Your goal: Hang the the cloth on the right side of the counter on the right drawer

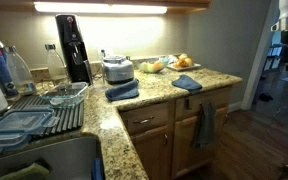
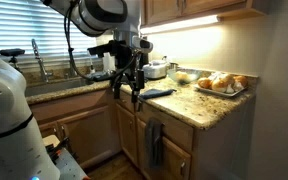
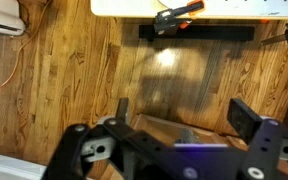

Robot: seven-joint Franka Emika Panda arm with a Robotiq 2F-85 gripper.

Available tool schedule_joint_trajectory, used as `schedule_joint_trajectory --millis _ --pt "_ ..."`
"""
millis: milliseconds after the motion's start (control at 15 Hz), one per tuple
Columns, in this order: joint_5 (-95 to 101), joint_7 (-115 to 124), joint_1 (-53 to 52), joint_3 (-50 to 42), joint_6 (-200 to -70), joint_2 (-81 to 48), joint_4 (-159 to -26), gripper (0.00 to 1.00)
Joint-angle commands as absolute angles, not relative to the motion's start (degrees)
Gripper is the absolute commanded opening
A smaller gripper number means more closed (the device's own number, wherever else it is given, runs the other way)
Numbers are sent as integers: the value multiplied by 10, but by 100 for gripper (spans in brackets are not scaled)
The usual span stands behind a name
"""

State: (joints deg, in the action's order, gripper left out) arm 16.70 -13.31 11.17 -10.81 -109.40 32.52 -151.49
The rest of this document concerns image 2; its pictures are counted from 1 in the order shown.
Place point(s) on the chrome kitchen faucet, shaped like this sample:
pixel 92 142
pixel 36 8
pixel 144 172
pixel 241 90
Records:
pixel 44 74

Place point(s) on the right wooden drawer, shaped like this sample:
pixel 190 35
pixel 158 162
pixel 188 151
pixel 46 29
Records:
pixel 177 131

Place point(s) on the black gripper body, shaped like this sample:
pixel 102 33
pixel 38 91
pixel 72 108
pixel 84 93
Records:
pixel 126 57

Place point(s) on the dark grey hanging towel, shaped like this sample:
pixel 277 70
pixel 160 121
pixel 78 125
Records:
pixel 153 142

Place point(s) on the stainless steel sink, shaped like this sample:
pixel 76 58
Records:
pixel 53 87

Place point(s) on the lower wooden cabinet door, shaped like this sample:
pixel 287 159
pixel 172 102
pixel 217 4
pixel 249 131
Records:
pixel 176 161

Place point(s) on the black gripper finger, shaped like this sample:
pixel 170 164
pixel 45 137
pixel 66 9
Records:
pixel 138 84
pixel 116 88

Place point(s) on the blue cloth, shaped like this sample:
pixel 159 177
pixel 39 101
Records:
pixel 154 93

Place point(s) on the upper wooden cabinets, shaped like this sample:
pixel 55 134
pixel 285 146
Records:
pixel 158 12

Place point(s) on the left wooden drawer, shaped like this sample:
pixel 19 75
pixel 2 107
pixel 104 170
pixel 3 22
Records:
pixel 125 101

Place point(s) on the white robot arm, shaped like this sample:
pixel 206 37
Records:
pixel 23 155

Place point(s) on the wooden drawer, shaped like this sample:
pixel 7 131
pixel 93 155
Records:
pixel 177 131
pixel 125 101

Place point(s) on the white tray of bread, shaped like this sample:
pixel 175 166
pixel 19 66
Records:
pixel 222 84

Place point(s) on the under-cabinet light bar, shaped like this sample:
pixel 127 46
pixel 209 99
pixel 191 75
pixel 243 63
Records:
pixel 181 24

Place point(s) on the glass fruit bowl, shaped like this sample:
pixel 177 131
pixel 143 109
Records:
pixel 183 76

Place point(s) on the window blinds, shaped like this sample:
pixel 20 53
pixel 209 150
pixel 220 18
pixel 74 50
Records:
pixel 24 20

